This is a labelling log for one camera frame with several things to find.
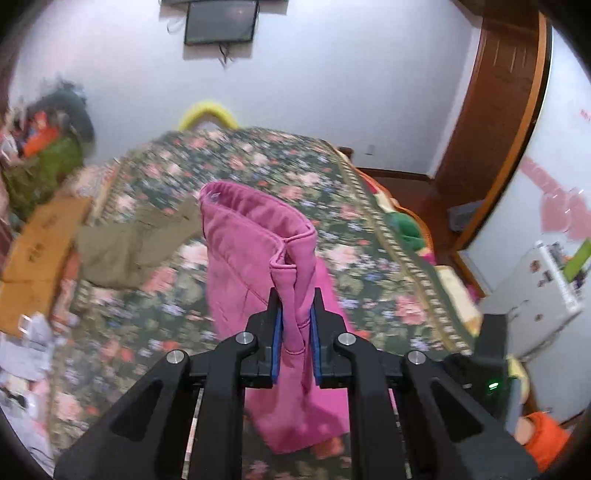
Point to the floral bed blanket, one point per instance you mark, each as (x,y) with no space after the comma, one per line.
(277,157)

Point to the brown cardboard boxes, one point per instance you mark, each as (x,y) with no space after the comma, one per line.
(41,240)

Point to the olive pants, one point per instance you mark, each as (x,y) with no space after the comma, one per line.
(120,249)

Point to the orange box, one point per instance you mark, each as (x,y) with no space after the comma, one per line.
(39,141)

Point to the wooden bed post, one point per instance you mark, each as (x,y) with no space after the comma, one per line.
(346,153)

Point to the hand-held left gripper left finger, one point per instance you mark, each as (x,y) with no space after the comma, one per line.
(277,341)

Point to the yellow foam tube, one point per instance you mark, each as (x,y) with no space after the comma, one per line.
(207,110)

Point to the pile of white papers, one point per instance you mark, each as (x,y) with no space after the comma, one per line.
(23,360)

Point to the brown wooden door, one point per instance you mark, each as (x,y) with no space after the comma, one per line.
(489,92)

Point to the green bottle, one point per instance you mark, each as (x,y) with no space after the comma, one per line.
(581,258)

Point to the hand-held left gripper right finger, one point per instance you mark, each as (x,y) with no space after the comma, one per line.
(315,346)

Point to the small black wall monitor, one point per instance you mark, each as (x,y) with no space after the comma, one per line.
(220,21)

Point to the white storage box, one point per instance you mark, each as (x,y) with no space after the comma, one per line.
(531,304)

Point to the pink pants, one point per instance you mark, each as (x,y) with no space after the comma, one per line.
(249,249)

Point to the colourful quilt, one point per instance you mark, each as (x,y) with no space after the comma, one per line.
(406,230)

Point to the person's right forearm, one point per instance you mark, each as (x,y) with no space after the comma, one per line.
(545,438)

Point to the green patterned bag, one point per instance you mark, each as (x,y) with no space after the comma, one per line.
(46,170)

